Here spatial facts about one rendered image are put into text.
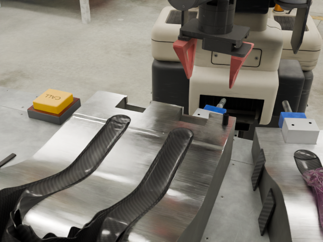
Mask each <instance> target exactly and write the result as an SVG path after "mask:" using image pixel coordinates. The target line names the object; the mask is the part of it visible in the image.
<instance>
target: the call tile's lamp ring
mask: <svg viewBox="0 0 323 242"><path fill-rule="evenodd" d="M73 99H75V100H74V101H73V102H72V103H71V104H69V105H68V106H67V107H66V108H65V109H64V110H63V111H61V112H60V113H59V114H55V113H51V112H46V111H42V110H38V109H33V107H34V106H33V105H32V106H31V107H29V108H28V109H27V110H31V111H35V112H40V113H44V114H48V115H52V116H56V117H60V116H61V115H62V114H64V113H65V112H66V111H67V110H68V109H69V108H70V107H71V106H72V105H73V104H74V103H75V102H77V101H78V100H79V99H80V98H76V97H73Z"/></svg>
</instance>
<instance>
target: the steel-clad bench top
mask: <svg viewBox="0 0 323 242"><path fill-rule="evenodd" d="M39 96H40V95H38V94H33V93H29V92H24V91H20V90H15V89H11V88H6V87H2V86H0V162H1V161H2V160H3V159H5V158H6V157H7V156H9V155H10V154H11V153H14V154H16V156H15V157H14V158H13V159H11V160H10V161H9V162H7V163H6V164H4V165H3V166H2V167H0V169H1V168H4V167H8V166H11V165H14V164H17V163H20V162H22V161H24V160H26V159H28V158H30V157H32V156H33V155H34V154H35V153H36V152H37V151H38V150H39V149H40V148H41V147H42V146H43V145H44V144H45V143H46V142H47V141H48V140H49V139H50V138H52V137H53V136H54V135H55V133H56V132H57V131H58V130H59V129H60V128H61V127H62V126H63V125H64V124H65V123H66V122H67V121H68V120H69V119H70V118H71V117H72V116H73V114H72V115H71V116H70V117H69V118H68V119H67V120H66V121H65V122H64V123H63V124H62V125H58V124H55V123H50V122H46V121H41V120H37V119H33V118H29V117H28V113H27V109H28V108H29V107H31V106H32V105H33V101H34V100H35V99H36V98H38V97H39ZM252 144H253V141H252V140H247V139H243V138H238V137H234V139H233V147H232V154H231V160H230V162H229V165H228V168H227V171H226V173H225V176H224V179H223V182H222V185H221V187H220V189H219V192H218V195H217V198H216V200H215V203H214V206H213V209H212V211H211V214H210V217H209V220H208V223H207V225H206V228H205V231H204V233H203V236H202V238H201V241H200V242H270V240H269V235H268V231H267V228H266V229H265V232H264V234H263V236H261V233H260V228H259V223H258V218H259V216H260V213H261V210H262V208H263V207H262V202H261V195H260V191H259V186H258V185H257V187H256V190H255V191H253V187H252V181H251V177H252V174H253V171H254V168H255V167H254V162H253V157H252V152H251V149H252Z"/></svg>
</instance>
